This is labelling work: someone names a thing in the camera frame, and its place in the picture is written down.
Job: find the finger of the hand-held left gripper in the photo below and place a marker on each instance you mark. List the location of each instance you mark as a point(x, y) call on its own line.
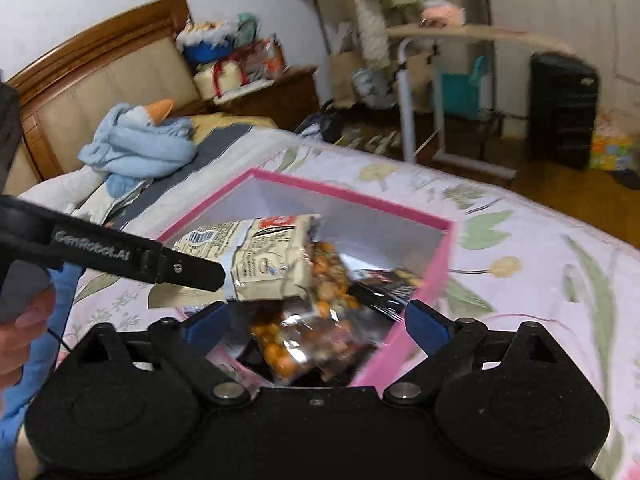
point(192, 270)

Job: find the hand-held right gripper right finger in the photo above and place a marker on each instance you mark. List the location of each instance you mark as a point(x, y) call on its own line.
point(427, 322)

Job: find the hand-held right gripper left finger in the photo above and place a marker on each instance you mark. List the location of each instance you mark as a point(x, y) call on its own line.
point(207, 327)

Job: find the black cracker packet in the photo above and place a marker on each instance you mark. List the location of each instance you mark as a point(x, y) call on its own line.
point(395, 287)

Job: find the beige snack packet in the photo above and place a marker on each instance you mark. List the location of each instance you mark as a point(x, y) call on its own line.
point(270, 265)

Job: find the pink cardboard box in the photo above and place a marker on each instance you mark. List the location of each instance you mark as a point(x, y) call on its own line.
point(350, 220)

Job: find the person's left forearm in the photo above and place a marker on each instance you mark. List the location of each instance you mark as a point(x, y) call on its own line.
point(20, 410)

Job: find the person's left hand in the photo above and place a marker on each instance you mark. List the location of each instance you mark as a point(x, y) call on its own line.
point(25, 345)

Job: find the dark grey blanket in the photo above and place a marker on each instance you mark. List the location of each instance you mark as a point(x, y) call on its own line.
point(200, 160)

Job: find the plush goose with blue cloth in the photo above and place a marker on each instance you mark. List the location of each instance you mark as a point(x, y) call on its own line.
point(140, 145)

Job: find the yellow bed cloth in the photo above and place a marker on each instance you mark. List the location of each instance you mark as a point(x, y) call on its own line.
point(230, 125)

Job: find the wooden padded headboard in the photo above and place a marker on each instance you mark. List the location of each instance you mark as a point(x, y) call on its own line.
point(110, 70)

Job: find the wooden nightstand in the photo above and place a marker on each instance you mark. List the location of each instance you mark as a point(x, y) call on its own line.
point(280, 100)

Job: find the white gift box red ribbon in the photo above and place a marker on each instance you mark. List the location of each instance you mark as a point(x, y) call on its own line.
point(220, 80)

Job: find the black item on floor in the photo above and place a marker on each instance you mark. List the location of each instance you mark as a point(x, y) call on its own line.
point(320, 125)

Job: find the blue basket with plush toys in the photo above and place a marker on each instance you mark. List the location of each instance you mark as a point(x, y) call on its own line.
point(205, 52)

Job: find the orange bottle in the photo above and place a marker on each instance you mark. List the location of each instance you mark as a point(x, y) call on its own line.
point(275, 60)

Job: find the teal bag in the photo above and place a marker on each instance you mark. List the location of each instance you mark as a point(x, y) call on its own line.
point(462, 87)

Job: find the blue and white patterned bag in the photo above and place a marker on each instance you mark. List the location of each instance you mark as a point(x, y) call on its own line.
point(372, 87)

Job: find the brown paper bag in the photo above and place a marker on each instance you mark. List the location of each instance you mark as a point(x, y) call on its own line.
point(345, 80)

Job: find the colourful gift bag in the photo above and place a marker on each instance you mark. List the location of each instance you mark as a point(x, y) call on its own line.
point(615, 145)

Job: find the side table with white legs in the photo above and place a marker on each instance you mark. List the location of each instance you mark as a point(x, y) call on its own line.
point(475, 35)

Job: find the pink item on side table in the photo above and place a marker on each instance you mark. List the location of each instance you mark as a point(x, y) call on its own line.
point(442, 14)

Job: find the fluffy white and green garment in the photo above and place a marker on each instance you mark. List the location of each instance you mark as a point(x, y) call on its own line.
point(390, 5)

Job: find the white wardrobe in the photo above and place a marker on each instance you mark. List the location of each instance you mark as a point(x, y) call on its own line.
point(550, 10)

